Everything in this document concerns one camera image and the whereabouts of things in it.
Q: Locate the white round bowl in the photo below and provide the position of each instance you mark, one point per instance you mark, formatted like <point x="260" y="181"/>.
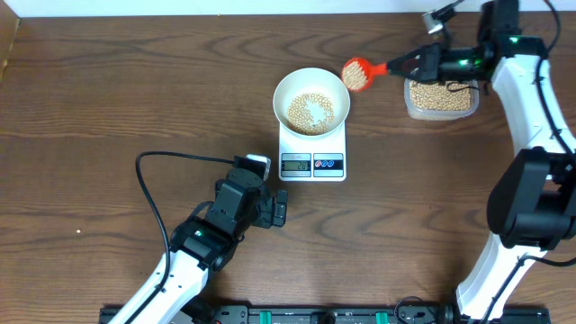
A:
<point x="312" y="80"/>

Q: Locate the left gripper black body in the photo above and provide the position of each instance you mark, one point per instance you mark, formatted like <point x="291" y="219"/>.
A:
<point x="258" y="212"/>

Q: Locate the cardboard box at left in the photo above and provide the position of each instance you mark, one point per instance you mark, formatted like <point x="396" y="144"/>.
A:
<point x="9" y="25"/>

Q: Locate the red measuring scoop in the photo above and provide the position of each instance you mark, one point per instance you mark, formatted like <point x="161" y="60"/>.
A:
<point x="371" y="71"/>

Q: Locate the soybeans in container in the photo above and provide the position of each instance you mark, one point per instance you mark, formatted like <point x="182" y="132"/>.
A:
<point x="449" y="97"/>

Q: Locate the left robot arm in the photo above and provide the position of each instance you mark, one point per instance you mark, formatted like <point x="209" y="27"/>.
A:
<point x="203" y="244"/>

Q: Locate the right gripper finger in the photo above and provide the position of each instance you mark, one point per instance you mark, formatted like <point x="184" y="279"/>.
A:
<point x="412" y="73"/>
<point x="411" y="60"/>

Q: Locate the clear plastic container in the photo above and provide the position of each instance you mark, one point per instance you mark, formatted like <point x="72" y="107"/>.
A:
<point x="430" y="115"/>

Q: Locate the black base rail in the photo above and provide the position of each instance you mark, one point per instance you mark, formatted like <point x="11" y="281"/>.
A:
<point x="238" y="314"/>

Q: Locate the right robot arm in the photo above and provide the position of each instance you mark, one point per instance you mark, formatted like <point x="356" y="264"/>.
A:
<point x="531" y="209"/>

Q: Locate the soybeans in bowl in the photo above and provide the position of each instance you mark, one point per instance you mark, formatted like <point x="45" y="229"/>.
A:
<point x="310" y="114"/>

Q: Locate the soybeans in scoop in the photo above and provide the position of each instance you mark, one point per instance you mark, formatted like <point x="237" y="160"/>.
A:
<point x="354" y="77"/>

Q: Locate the white digital kitchen scale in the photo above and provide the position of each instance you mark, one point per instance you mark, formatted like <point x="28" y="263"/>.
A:
<point x="320" y="158"/>

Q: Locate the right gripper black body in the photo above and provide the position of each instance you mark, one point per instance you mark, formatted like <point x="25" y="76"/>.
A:
<point x="453" y="64"/>

